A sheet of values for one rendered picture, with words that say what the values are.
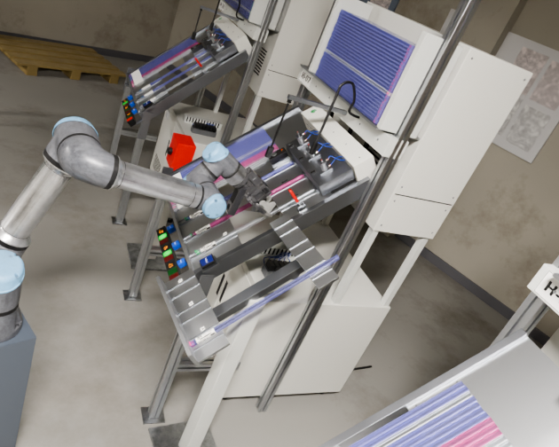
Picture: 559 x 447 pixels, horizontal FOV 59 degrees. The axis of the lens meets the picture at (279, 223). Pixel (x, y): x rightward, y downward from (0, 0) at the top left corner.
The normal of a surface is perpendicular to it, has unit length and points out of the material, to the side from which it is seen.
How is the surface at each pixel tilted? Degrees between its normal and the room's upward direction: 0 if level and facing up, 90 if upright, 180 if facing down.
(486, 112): 90
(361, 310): 90
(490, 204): 90
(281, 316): 90
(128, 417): 0
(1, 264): 8
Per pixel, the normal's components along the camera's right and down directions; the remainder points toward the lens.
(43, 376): 0.36, -0.82
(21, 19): 0.65, 0.56
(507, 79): 0.34, 0.55
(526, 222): -0.67, 0.11
